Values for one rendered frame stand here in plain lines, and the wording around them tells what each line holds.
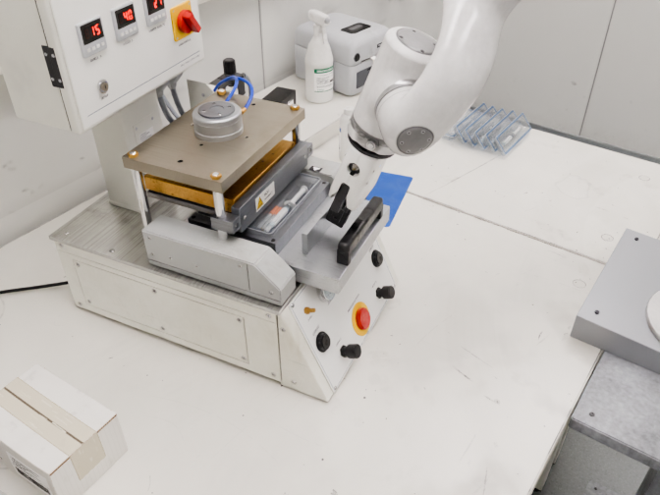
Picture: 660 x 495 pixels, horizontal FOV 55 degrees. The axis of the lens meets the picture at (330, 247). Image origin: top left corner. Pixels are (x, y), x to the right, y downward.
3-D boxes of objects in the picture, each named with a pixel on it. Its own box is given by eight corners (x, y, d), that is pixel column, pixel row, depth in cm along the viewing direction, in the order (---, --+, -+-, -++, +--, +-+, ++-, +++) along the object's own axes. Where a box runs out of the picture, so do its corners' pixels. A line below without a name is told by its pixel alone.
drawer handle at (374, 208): (336, 263, 99) (336, 243, 96) (372, 213, 110) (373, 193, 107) (348, 266, 98) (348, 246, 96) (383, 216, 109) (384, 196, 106)
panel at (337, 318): (333, 394, 106) (287, 305, 98) (395, 286, 127) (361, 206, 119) (343, 394, 105) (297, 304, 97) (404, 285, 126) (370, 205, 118)
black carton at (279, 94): (263, 121, 175) (261, 98, 171) (278, 108, 182) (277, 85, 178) (282, 125, 173) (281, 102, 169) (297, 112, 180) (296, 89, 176)
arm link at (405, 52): (414, 149, 88) (401, 109, 94) (458, 69, 79) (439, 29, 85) (358, 139, 85) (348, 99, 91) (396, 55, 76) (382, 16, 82)
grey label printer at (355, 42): (293, 78, 199) (291, 23, 188) (334, 60, 211) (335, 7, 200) (353, 100, 186) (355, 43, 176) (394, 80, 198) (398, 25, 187)
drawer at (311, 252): (180, 248, 108) (173, 211, 103) (247, 186, 124) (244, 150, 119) (338, 299, 98) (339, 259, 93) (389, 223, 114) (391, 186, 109)
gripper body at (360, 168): (385, 163, 87) (357, 219, 95) (410, 132, 95) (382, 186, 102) (338, 137, 88) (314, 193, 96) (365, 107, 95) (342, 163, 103)
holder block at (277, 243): (189, 230, 106) (187, 217, 104) (250, 173, 120) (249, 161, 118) (276, 256, 100) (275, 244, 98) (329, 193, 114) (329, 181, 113)
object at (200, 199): (147, 196, 105) (137, 145, 99) (220, 138, 121) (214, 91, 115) (237, 222, 99) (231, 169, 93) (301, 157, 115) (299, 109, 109)
